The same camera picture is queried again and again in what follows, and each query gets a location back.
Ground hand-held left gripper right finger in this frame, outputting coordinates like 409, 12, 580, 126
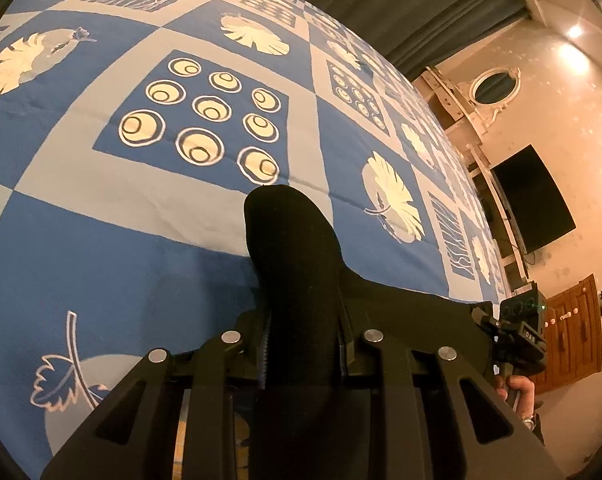
337, 305, 566, 480

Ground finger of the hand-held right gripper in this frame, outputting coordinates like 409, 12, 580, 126
471, 302, 506, 352

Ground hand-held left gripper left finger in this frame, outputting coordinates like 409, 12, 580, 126
41, 307, 272, 480

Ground black pants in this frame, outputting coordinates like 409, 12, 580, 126
236, 185, 496, 480

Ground person's right hand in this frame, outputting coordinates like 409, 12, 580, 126
495, 375, 538, 422

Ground cream television stand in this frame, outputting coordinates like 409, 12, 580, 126
467, 144, 532, 292

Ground black flat television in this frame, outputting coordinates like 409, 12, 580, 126
491, 144, 578, 254

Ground blue patterned bedspread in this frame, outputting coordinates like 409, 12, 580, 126
0, 0, 512, 461

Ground cream dressing table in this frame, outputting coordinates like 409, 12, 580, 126
423, 65, 492, 161

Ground oval white-framed mirror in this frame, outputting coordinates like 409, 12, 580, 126
468, 66, 523, 107

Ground dark green curtain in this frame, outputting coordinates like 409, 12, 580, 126
241, 0, 532, 80

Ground brown wooden cabinet with handles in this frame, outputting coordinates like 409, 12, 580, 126
530, 274, 602, 395

